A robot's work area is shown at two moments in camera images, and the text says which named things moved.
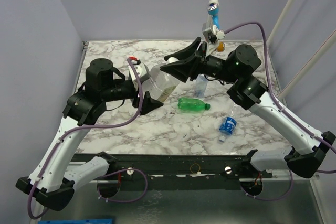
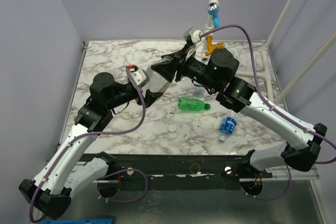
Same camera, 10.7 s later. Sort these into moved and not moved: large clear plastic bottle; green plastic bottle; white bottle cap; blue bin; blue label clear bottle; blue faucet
Moved: large clear plastic bottle; white bottle cap
Not moved: blue bin; blue label clear bottle; green plastic bottle; blue faucet
